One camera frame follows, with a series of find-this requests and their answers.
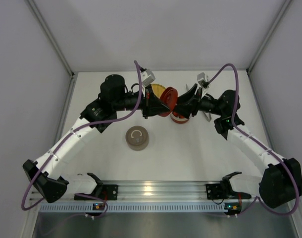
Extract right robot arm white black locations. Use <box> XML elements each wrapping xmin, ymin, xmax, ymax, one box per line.
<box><xmin>173</xmin><ymin>85</ymin><xmax>302</xmax><ymax>209</ymax></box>

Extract steel bowl beige rim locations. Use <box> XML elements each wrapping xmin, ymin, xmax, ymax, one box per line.
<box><xmin>125</xmin><ymin>125</ymin><xmax>150</xmax><ymax>151</ymax></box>

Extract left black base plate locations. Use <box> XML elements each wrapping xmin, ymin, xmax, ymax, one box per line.
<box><xmin>74</xmin><ymin>184</ymin><xmax>118</xmax><ymax>201</ymax></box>

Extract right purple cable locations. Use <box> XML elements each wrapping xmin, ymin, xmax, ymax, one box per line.
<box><xmin>205</xmin><ymin>63</ymin><xmax>300</xmax><ymax>219</ymax></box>

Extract aluminium mounting rail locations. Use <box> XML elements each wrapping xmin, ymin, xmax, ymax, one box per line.
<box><xmin>29</xmin><ymin>180</ymin><xmax>300</xmax><ymax>214</ymax></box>

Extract red sausage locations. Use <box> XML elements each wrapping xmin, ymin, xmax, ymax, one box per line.
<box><xmin>173</xmin><ymin>112</ymin><xmax>184</xmax><ymax>118</ymax></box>

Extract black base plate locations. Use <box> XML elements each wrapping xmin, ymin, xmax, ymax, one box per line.
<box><xmin>74</xmin><ymin>184</ymin><xmax>118</xmax><ymax>201</ymax></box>
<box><xmin>205</xmin><ymin>182</ymin><xmax>252</xmax><ymax>200</ymax></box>

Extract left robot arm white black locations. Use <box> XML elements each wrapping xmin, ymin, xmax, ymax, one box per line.
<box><xmin>23</xmin><ymin>74</ymin><xmax>172</xmax><ymax>203</ymax></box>

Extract steel bowl red rim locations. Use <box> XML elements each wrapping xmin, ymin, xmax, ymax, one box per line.
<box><xmin>170</xmin><ymin>112</ymin><xmax>189</xmax><ymax>124</ymax></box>

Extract beige round lid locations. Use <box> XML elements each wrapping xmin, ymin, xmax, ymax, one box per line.
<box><xmin>125</xmin><ymin>125</ymin><xmax>149</xmax><ymax>147</ymax></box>

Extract red round lid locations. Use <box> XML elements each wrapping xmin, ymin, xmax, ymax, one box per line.
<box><xmin>160</xmin><ymin>87</ymin><xmax>178</xmax><ymax>117</ymax></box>

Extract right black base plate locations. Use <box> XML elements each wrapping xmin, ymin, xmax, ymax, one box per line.
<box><xmin>205</xmin><ymin>182</ymin><xmax>252</xmax><ymax>200</ymax></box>

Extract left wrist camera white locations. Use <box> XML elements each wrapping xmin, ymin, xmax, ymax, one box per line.
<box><xmin>141</xmin><ymin>69</ymin><xmax>156</xmax><ymax>87</ymax></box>

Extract metal tongs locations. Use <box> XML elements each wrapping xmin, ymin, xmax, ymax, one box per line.
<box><xmin>185</xmin><ymin>84</ymin><xmax>212</xmax><ymax>122</ymax></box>

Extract round bamboo tray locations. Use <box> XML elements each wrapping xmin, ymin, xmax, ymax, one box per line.
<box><xmin>151</xmin><ymin>84</ymin><xmax>166</xmax><ymax>99</ymax></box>

